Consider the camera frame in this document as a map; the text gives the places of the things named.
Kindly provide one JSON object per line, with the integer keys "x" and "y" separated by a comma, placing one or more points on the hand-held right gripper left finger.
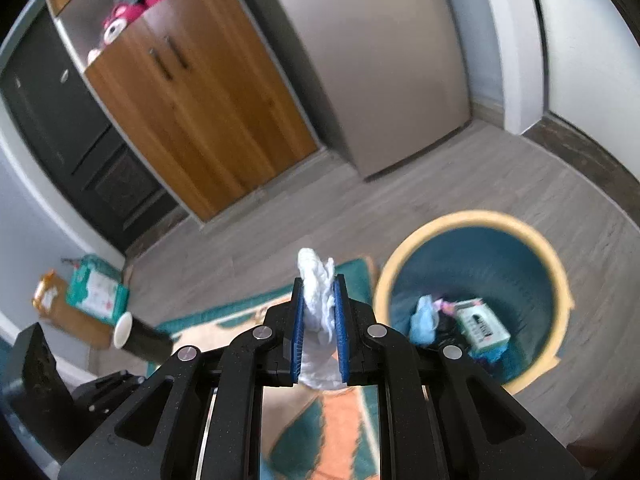
{"x": 297, "y": 330}

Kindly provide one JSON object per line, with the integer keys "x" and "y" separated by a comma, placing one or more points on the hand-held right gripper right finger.
{"x": 341, "y": 330}

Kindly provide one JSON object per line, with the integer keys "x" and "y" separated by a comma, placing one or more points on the white tissue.
{"x": 317, "y": 300}

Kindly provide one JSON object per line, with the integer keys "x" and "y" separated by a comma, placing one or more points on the white and black medicine box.
{"x": 482, "y": 325}

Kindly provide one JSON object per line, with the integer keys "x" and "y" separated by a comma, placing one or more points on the blue bin with yellow rim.
{"x": 515, "y": 270}

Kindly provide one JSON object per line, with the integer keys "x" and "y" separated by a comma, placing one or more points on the brown cardboard box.
{"x": 75, "y": 322}

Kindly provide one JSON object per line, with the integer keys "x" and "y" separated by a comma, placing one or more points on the orange plastic packet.
{"x": 46, "y": 295}

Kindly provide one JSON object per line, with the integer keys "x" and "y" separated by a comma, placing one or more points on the printed teal and orange mat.
{"x": 345, "y": 420}

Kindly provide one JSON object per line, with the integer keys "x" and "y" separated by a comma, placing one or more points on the teal wet wipes packet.
{"x": 95, "y": 287}

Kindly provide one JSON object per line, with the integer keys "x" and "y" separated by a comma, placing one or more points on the black cup with white inside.
{"x": 142, "y": 340}

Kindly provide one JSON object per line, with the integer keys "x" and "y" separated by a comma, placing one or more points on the wooden cabinet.
{"x": 200, "y": 110}

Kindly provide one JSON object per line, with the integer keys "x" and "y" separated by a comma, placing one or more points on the dark panelled door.
{"x": 65, "y": 125}

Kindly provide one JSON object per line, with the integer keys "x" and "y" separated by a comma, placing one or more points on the grey refrigerator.
{"x": 370, "y": 60}

